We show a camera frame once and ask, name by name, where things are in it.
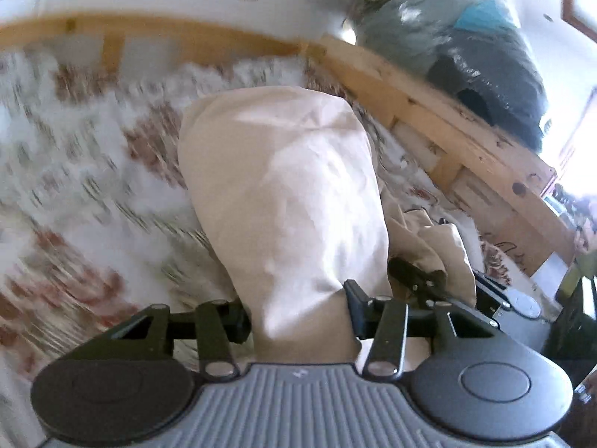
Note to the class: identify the grey plastic storage bag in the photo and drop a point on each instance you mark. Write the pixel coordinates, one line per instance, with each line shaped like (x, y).
(473, 50)

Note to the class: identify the beige hooded garment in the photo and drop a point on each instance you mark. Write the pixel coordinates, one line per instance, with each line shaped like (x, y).
(283, 182)

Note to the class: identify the wooden bed frame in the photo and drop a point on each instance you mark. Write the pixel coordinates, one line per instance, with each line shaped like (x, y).
(484, 171)

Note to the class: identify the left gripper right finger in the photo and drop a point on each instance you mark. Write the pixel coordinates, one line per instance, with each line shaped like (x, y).
(460, 372)

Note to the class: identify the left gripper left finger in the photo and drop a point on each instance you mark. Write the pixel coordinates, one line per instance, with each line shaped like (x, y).
(135, 380)

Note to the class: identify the floral white bed cover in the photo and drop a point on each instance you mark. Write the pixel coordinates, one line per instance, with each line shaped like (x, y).
(96, 219)

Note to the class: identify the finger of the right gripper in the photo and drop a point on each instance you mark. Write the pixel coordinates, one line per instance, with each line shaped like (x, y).
(423, 286)

